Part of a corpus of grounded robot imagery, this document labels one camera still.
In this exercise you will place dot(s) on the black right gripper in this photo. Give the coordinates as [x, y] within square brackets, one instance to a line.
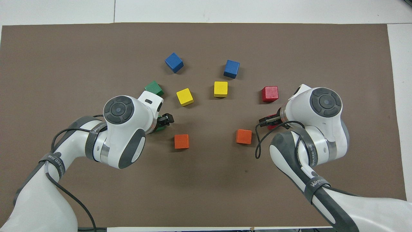
[278, 119]

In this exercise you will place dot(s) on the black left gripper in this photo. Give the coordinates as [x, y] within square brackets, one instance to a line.
[160, 121]

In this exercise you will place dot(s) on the red wooden cube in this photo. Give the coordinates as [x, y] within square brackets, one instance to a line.
[269, 93]
[273, 127]

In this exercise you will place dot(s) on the green wooden cube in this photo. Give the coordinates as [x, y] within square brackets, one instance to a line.
[160, 128]
[153, 87]

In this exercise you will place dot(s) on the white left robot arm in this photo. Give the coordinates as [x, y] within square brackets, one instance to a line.
[122, 129]

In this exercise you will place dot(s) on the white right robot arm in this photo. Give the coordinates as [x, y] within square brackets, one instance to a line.
[325, 106]

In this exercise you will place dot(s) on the orange wooden cube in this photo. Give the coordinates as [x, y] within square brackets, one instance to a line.
[182, 141]
[243, 136]

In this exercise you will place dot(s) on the yellow wooden cube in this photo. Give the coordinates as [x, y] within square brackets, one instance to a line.
[220, 88]
[184, 96]

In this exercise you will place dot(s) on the blue wooden cube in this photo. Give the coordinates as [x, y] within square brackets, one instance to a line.
[231, 68]
[174, 62]

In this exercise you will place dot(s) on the brown table mat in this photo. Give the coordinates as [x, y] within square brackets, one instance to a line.
[209, 187]

